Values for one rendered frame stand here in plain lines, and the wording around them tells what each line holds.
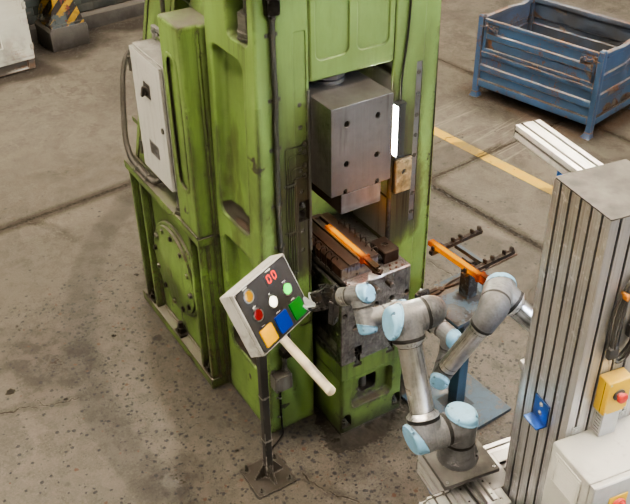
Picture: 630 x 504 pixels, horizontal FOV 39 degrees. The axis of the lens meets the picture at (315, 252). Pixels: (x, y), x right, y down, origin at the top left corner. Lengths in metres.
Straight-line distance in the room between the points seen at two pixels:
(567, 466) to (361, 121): 1.56
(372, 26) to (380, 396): 1.86
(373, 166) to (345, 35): 0.55
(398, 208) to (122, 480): 1.83
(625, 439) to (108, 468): 2.52
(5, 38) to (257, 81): 5.35
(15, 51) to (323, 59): 5.40
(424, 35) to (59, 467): 2.63
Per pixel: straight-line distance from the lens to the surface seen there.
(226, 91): 3.80
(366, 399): 4.46
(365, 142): 3.63
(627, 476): 2.84
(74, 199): 6.53
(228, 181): 4.01
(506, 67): 7.58
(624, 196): 2.52
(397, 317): 2.97
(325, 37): 3.52
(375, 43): 3.68
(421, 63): 3.86
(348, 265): 3.92
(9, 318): 5.51
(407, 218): 4.20
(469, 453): 3.27
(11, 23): 8.56
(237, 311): 3.44
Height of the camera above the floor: 3.28
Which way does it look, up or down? 35 degrees down
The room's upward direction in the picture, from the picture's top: 1 degrees counter-clockwise
